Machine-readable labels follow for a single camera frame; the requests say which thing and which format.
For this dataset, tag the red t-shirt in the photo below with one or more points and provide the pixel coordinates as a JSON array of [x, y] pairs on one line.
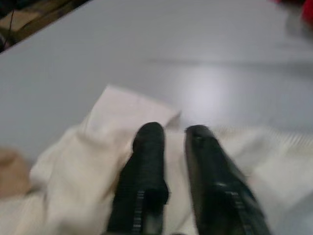
[[308, 12]]

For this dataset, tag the white cream garment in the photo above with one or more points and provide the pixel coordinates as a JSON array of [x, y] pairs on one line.
[[80, 159]]

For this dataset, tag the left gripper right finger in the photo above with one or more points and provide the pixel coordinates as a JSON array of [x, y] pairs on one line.
[[215, 186]]

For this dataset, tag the beige denim jacket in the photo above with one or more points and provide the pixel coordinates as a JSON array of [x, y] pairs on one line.
[[12, 169]]

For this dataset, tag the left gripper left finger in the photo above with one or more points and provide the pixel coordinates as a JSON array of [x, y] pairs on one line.
[[141, 176]]

